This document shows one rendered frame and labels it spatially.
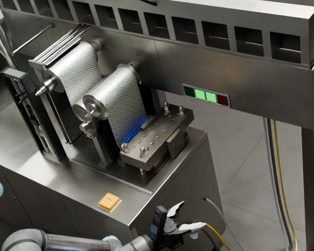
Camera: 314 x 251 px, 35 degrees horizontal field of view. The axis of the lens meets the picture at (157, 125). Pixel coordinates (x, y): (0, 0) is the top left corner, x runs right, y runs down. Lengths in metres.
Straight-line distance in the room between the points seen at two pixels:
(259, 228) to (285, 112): 1.26
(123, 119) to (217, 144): 1.52
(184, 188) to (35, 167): 0.79
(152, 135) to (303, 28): 0.92
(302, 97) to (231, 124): 1.94
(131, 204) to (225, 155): 1.52
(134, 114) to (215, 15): 0.70
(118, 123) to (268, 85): 0.73
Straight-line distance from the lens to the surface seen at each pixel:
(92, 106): 2.28
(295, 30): 1.89
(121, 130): 2.40
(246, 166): 3.60
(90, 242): 1.79
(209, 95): 2.29
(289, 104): 2.10
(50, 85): 2.40
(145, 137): 2.41
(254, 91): 2.14
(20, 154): 2.83
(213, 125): 3.96
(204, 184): 2.69
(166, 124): 2.44
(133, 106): 2.43
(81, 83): 2.48
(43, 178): 2.62
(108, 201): 2.32
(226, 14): 2.00
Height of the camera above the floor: 2.58
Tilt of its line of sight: 39 degrees down
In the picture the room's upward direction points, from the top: 16 degrees counter-clockwise
